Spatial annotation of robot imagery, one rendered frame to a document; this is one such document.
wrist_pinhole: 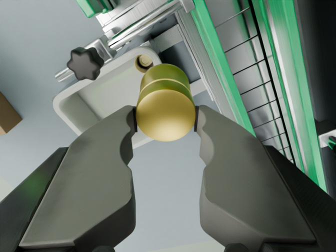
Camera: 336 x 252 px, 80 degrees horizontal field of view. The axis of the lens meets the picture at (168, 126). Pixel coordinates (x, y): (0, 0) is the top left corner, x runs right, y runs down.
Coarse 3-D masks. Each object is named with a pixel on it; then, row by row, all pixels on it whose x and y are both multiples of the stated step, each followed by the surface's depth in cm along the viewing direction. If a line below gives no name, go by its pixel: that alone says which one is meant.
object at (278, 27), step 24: (264, 0) 23; (288, 0) 19; (264, 24) 25; (288, 24) 20; (264, 48) 29; (288, 48) 22; (288, 72) 25; (288, 96) 29; (288, 120) 33; (312, 120) 26; (312, 144) 28; (312, 168) 32
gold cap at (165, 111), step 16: (160, 64) 14; (144, 80) 13; (160, 80) 11; (176, 80) 12; (144, 96) 10; (160, 96) 10; (176, 96) 10; (144, 112) 11; (160, 112) 11; (176, 112) 11; (192, 112) 11; (144, 128) 11; (160, 128) 11; (176, 128) 11
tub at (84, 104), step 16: (144, 48) 33; (112, 64) 34; (128, 64) 41; (80, 80) 36; (96, 80) 43; (112, 80) 43; (128, 80) 43; (64, 96) 37; (80, 96) 45; (96, 96) 45; (112, 96) 45; (128, 96) 45; (64, 112) 39; (80, 112) 43; (96, 112) 47; (112, 112) 47; (80, 128) 42
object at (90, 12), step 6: (78, 0) 19; (84, 0) 19; (90, 0) 19; (96, 0) 21; (102, 0) 23; (84, 6) 19; (90, 6) 19; (96, 6) 20; (102, 6) 23; (108, 6) 24; (84, 12) 19; (90, 12) 19; (96, 12) 20; (102, 12) 24
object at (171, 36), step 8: (176, 24) 34; (168, 32) 39; (176, 32) 39; (144, 40) 35; (152, 40) 38; (160, 40) 40; (168, 40) 40; (176, 40) 40; (184, 40) 35; (128, 48) 38; (152, 48) 34; (160, 48) 41; (160, 56) 38; (192, 56) 37; (200, 72) 38; (200, 80) 45; (64, 88) 41; (192, 88) 45; (200, 88) 46
